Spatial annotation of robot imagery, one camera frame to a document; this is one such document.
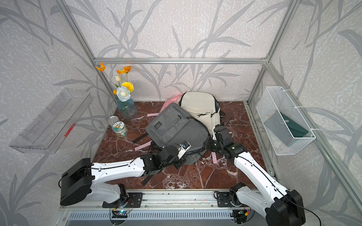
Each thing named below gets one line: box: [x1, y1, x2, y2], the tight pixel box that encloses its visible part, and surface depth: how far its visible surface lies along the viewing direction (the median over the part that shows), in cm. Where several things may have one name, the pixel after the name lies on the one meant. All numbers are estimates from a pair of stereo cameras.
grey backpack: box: [145, 102, 211, 166], surface depth 93 cm
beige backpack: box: [177, 91, 226, 137], surface depth 111 cm
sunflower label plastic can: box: [111, 121, 129, 138], surface depth 98 cm
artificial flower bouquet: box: [95, 62, 135, 103], surface depth 84 cm
